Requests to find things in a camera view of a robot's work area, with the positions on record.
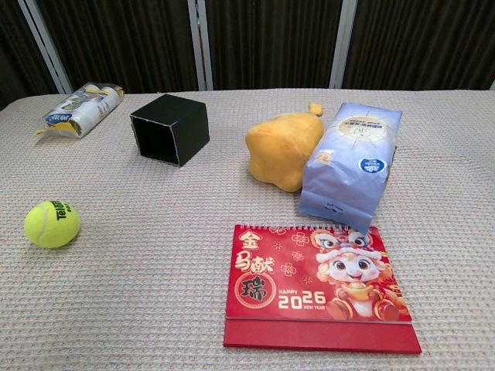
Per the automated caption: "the black open cube box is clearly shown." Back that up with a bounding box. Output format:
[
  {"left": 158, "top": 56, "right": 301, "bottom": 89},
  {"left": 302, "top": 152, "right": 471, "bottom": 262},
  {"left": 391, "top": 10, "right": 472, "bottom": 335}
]
[{"left": 129, "top": 93, "right": 210, "bottom": 168}]

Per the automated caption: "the yellow tennis ball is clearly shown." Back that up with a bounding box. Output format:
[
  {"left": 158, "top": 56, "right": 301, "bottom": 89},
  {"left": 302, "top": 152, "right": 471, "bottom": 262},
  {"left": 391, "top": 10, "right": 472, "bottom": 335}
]
[{"left": 24, "top": 199, "right": 81, "bottom": 249}]

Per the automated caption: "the yellow plush toy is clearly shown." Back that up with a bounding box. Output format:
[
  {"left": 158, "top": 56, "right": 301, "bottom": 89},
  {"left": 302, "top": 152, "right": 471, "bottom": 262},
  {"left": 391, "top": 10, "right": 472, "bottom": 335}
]
[{"left": 246, "top": 102, "right": 326, "bottom": 193}]

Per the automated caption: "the lavender tissue pack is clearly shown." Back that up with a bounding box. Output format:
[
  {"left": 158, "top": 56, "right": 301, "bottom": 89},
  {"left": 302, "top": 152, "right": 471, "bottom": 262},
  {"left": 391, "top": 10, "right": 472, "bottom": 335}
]
[{"left": 298, "top": 102, "right": 403, "bottom": 236}]

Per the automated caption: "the red 2026 desk calendar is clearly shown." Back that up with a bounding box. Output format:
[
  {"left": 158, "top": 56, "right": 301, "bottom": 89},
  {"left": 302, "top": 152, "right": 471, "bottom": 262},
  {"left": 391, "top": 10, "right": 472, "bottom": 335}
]
[{"left": 223, "top": 223, "right": 423, "bottom": 355}]

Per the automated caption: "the beige woven tablecloth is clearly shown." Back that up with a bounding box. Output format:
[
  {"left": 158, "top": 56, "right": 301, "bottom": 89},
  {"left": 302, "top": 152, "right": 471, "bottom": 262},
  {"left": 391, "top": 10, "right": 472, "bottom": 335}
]
[{"left": 0, "top": 89, "right": 495, "bottom": 371}]

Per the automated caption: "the black ribbed partition panel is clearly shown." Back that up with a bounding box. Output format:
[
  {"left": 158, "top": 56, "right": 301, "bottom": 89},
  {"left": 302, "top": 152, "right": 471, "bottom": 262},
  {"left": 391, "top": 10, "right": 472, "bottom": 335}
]
[
  {"left": 204, "top": 0, "right": 343, "bottom": 92},
  {"left": 36, "top": 0, "right": 202, "bottom": 94},
  {"left": 342, "top": 0, "right": 495, "bottom": 92},
  {"left": 0, "top": 0, "right": 63, "bottom": 111}
]

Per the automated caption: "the plastic pack of white rolls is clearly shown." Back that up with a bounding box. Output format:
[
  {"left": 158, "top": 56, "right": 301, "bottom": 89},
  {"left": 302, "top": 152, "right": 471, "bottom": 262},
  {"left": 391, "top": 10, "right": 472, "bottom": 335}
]
[{"left": 35, "top": 80, "right": 125, "bottom": 138}]

